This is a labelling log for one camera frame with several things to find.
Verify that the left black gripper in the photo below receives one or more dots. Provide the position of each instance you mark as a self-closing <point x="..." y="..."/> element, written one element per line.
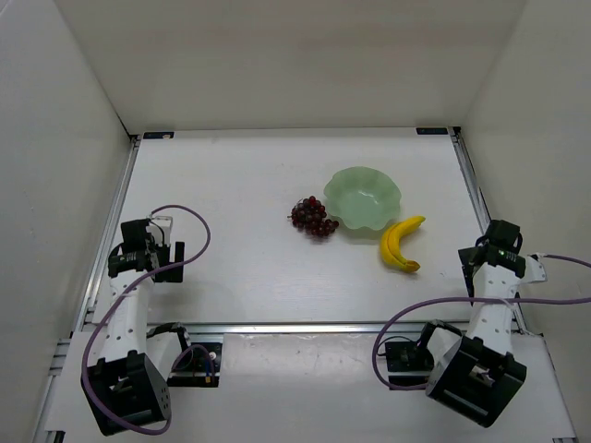
<point x="168" y="270"/>

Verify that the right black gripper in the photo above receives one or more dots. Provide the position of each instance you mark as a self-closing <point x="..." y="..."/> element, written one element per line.
<point x="474" y="270"/>

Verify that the yellow fake banana bunch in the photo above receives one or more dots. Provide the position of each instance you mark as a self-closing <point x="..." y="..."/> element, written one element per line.
<point x="390" y="244"/>

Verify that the dark red fake grapes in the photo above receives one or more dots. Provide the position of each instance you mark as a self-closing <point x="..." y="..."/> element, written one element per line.
<point x="310" y="216"/>

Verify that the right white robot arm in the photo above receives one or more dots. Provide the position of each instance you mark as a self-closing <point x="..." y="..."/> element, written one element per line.
<point x="475" y="372"/>

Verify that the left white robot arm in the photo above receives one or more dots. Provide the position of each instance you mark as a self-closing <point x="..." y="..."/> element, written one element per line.
<point x="127" y="384"/>

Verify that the green glass fruit bowl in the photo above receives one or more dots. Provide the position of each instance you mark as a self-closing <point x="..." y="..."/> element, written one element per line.
<point x="362" y="197"/>

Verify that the right blue corner label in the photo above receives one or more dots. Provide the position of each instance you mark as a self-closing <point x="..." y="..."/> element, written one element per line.
<point x="432" y="131"/>

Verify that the blue corner label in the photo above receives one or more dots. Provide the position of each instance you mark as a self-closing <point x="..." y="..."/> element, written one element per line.
<point x="158" y="135"/>
<point x="432" y="131"/>

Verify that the left blue corner label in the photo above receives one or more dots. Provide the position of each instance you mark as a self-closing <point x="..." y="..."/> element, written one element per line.
<point x="158" y="135"/>

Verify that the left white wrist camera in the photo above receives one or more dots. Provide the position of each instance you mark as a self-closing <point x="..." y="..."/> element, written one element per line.
<point x="160" y="227"/>

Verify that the front aluminium table rail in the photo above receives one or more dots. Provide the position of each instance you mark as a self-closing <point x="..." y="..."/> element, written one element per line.
<point x="283" y="328"/>

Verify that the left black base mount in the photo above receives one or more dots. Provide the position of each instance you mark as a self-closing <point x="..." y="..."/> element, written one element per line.
<point x="194" y="370"/>

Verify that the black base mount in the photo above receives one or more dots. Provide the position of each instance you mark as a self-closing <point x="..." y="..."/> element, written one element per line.
<point x="407" y="364"/>
<point x="194" y="370"/>

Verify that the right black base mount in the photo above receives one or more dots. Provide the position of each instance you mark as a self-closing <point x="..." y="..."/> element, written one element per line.
<point x="407" y="364"/>

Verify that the left aluminium table rail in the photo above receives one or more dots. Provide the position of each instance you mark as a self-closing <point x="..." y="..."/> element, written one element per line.
<point x="85" y="296"/>

